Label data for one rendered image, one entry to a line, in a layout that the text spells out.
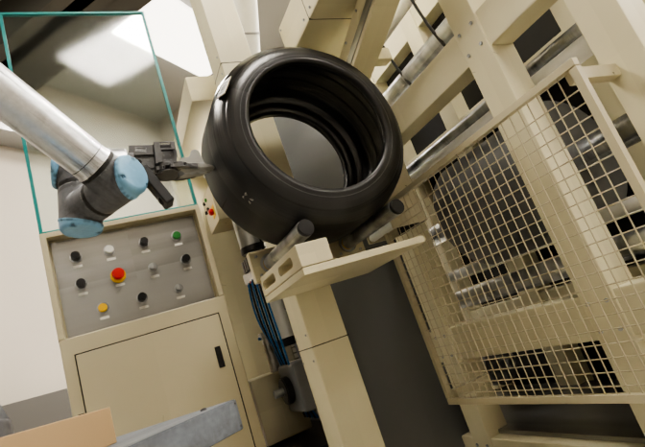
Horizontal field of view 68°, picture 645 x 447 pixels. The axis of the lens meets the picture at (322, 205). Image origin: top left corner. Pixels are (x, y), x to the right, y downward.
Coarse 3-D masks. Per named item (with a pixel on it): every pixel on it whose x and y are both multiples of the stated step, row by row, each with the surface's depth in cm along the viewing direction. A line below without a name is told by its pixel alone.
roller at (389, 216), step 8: (392, 200) 131; (400, 200) 132; (384, 208) 133; (392, 208) 130; (400, 208) 131; (376, 216) 137; (384, 216) 134; (392, 216) 132; (368, 224) 142; (376, 224) 139; (384, 224) 138; (352, 232) 152; (360, 232) 147; (368, 232) 145; (344, 240) 158; (352, 240) 153; (360, 240) 151
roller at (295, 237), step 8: (296, 224) 120; (304, 224) 118; (312, 224) 119; (296, 232) 119; (304, 232) 118; (312, 232) 119; (288, 240) 125; (296, 240) 122; (304, 240) 122; (280, 248) 131; (288, 248) 128; (272, 256) 138; (280, 256) 134; (264, 264) 146; (272, 264) 142
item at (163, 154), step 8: (168, 144) 123; (136, 152) 120; (144, 152) 121; (152, 152) 122; (160, 152) 121; (168, 152) 123; (176, 152) 123; (144, 160) 121; (152, 160) 121; (160, 160) 120; (168, 160) 122; (176, 160) 123; (152, 168) 120; (160, 168) 119; (160, 176) 123; (168, 176) 124; (176, 176) 125
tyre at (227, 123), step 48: (288, 48) 138; (240, 96) 125; (288, 96) 163; (336, 96) 160; (240, 144) 120; (336, 144) 165; (384, 144) 137; (240, 192) 122; (288, 192) 120; (336, 192) 125; (384, 192) 133; (336, 240) 144
